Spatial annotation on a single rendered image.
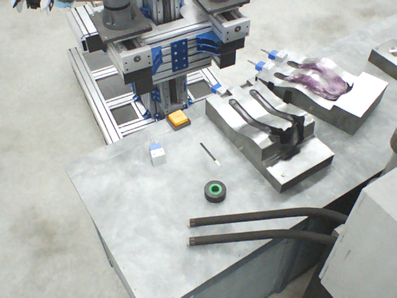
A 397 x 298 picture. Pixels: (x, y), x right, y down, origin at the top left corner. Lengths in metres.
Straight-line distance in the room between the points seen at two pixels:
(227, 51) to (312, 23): 1.88
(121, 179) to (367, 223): 1.02
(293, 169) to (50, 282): 1.42
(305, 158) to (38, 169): 1.77
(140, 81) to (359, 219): 1.37
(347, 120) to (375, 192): 1.01
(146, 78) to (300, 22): 2.17
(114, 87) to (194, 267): 1.75
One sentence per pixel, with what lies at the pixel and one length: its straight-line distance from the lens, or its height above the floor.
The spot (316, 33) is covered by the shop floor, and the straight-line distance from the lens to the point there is 3.81.
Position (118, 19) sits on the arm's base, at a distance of 1.92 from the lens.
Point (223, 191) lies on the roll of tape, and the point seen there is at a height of 0.83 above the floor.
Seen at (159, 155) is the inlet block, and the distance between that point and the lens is 1.63.
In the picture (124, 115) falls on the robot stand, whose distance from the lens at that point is 2.72.
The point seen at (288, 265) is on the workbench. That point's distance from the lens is 1.98.
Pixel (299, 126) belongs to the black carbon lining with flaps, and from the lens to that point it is 1.67.
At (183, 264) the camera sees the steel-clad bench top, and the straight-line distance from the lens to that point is 1.44.
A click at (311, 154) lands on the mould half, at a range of 1.67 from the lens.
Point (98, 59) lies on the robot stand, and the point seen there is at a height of 0.21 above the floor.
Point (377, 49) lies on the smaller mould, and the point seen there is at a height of 0.87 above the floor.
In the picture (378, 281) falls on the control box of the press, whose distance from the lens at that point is 0.96.
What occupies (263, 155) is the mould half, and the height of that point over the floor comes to 0.90.
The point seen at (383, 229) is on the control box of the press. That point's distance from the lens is 0.85.
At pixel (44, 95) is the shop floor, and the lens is 3.32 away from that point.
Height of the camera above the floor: 2.11
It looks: 50 degrees down
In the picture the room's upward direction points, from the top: 1 degrees counter-clockwise
